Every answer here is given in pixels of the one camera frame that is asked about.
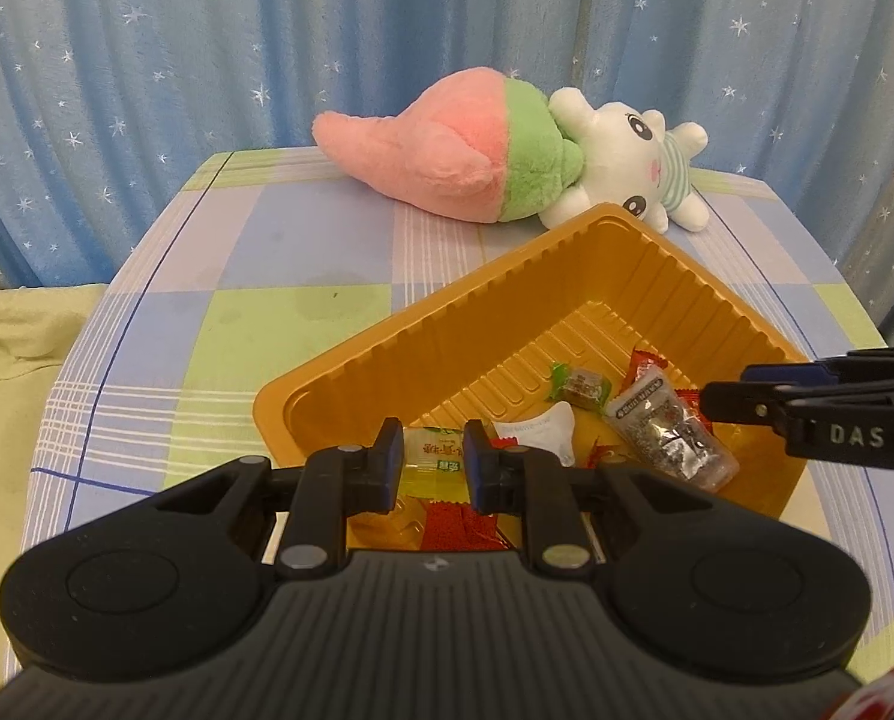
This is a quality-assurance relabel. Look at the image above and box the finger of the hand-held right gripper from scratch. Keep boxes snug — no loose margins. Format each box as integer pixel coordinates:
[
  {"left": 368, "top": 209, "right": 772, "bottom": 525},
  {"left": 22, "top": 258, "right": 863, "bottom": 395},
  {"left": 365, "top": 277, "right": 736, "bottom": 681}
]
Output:
[
  {"left": 700, "top": 381, "right": 894, "bottom": 430},
  {"left": 742, "top": 349, "right": 894, "bottom": 391}
]

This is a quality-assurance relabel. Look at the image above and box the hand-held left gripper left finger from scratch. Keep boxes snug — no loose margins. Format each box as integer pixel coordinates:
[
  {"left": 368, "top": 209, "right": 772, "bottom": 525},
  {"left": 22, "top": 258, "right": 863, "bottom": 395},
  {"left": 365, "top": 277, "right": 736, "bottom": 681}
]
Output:
[{"left": 145, "top": 420, "right": 407, "bottom": 581}]

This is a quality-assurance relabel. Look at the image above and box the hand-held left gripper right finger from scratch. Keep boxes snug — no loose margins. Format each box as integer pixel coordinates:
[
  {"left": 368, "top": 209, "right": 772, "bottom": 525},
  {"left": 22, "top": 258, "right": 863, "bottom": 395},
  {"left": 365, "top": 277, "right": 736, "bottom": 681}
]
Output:
[{"left": 463, "top": 420, "right": 725, "bottom": 580}]

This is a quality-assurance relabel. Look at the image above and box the yellow green jelly packet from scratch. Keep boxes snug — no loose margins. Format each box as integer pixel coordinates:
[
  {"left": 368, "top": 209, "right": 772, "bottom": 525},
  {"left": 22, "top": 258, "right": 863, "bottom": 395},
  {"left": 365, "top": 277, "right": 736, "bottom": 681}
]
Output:
[{"left": 404, "top": 426, "right": 469, "bottom": 500}]

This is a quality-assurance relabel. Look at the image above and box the red gold snack packet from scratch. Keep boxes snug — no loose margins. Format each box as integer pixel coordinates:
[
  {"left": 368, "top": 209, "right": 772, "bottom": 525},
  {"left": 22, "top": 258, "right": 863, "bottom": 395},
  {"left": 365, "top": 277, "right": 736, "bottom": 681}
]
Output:
[{"left": 421, "top": 501, "right": 512, "bottom": 552}]

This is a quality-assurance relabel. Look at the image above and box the large green snack packet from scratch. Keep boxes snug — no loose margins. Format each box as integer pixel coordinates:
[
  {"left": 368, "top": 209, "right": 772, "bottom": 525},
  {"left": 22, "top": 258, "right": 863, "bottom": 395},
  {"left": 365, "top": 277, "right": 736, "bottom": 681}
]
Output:
[{"left": 492, "top": 401, "right": 577, "bottom": 467}]

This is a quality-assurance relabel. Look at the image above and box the clear nut packet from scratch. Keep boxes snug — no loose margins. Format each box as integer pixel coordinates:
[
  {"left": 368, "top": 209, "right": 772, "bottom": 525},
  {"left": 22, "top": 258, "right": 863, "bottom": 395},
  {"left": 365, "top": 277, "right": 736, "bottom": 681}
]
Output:
[{"left": 604, "top": 377, "right": 740, "bottom": 494}]

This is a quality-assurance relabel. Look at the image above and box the red cartoon print candy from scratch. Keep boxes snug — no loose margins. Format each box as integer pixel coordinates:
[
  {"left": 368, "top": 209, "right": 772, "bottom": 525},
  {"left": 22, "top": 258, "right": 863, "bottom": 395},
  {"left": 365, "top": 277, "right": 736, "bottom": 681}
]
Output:
[{"left": 627, "top": 347, "right": 669, "bottom": 391}]

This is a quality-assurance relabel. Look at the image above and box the orange plastic tray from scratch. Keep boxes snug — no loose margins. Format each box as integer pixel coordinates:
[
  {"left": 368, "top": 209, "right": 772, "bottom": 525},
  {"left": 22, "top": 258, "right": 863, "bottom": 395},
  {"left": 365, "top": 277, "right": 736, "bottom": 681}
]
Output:
[{"left": 253, "top": 202, "right": 808, "bottom": 552}]

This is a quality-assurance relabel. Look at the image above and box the small green snack packet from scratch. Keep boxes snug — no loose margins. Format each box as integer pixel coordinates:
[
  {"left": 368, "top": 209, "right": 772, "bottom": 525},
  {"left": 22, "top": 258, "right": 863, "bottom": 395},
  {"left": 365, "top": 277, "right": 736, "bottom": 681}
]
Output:
[{"left": 550, "top": 362, "right": 613, "bottom": 407}]

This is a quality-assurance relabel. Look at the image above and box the plaid tablecloth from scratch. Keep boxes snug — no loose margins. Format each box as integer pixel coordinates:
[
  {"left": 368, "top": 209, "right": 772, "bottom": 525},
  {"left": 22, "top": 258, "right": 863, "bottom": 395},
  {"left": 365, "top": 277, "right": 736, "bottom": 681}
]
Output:
[{"left": 18, "top": 146, "right": 894, "bottom": 616}]

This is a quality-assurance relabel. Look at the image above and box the white bunny plush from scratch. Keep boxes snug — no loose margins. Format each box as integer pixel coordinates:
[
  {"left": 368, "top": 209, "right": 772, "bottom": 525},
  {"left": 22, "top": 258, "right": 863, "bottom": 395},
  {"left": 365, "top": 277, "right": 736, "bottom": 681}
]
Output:
[{"left": 537, "top": 86, "right": 710, "bottom": 235}]

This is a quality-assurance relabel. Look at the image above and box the pink green carrot plush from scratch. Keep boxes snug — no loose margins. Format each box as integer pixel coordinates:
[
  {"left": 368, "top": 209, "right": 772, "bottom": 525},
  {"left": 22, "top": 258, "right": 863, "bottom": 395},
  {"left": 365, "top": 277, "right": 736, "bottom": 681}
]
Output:
[{"left": 312, "top": 67, "right": 587, "bottom": 224}]

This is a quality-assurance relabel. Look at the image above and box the light green cloth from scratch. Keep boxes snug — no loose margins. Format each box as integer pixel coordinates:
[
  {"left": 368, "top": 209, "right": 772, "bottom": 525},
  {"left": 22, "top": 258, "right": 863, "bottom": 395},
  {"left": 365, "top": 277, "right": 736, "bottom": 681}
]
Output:
[{"left": 0, "top": 262, "right": 110, "bottom": 691}]

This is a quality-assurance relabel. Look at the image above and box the blue starry curtain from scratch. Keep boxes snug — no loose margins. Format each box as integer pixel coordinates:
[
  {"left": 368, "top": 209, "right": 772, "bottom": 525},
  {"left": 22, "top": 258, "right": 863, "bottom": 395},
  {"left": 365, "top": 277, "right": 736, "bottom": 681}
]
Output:
[{"left": 0, "top": 0, "right": 894, "bottom": 346}]

